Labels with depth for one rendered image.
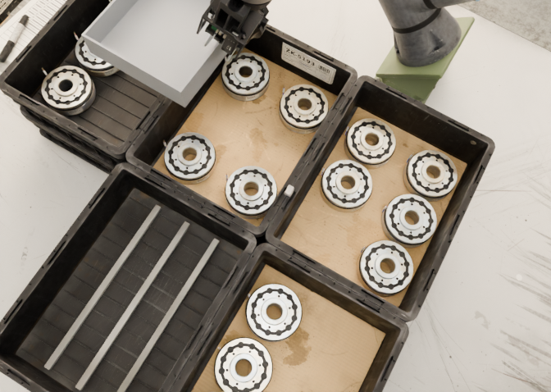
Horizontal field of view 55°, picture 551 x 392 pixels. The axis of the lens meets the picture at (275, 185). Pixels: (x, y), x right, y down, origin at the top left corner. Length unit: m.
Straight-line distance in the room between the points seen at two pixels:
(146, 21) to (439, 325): 0.85
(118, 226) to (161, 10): 0.42
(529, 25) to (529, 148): 1.25
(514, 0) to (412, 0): 1.50
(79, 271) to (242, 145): 0.40
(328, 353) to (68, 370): 0.47
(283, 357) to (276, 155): 0.40
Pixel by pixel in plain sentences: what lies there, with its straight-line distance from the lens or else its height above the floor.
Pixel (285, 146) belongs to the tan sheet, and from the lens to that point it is 1.11.
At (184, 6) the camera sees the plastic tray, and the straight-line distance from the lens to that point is 1.01.
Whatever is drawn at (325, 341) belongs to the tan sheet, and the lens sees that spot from 1.02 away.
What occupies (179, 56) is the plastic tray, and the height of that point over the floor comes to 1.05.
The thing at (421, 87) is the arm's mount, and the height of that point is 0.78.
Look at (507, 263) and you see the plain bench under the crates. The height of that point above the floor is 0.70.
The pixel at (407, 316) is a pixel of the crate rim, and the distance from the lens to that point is 0.95.
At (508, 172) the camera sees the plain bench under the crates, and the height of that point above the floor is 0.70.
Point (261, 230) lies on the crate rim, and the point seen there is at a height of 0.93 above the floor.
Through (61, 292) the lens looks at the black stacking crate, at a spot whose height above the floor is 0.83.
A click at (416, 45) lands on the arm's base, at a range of 1.24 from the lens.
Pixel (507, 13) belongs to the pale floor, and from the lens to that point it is 2.59.
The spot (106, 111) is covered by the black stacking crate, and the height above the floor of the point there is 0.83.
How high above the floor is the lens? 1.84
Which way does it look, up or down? 70 degrees down
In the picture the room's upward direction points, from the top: 8 degrees clockwise
